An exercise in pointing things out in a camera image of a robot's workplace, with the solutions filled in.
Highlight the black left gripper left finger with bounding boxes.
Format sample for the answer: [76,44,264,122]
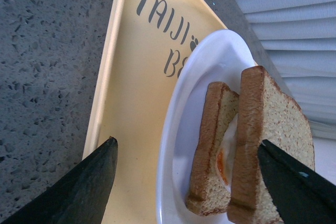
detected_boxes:
[4,137,118,223]

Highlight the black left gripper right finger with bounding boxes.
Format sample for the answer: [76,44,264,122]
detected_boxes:
[257,140,335,223]

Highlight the bread slice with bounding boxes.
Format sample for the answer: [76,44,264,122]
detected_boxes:
[227,66,315,223]
[185,82,239,216]

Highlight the white oval plate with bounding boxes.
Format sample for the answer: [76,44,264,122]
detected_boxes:
[156,30,254,223]

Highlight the fried egg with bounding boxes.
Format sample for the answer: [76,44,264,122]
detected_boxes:
[215,114,238,191]

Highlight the grey white curtain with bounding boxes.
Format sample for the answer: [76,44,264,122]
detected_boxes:
[235,0,335,139]

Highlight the yellow bear tray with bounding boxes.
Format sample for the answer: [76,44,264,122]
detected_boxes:
[83,0,228,223]

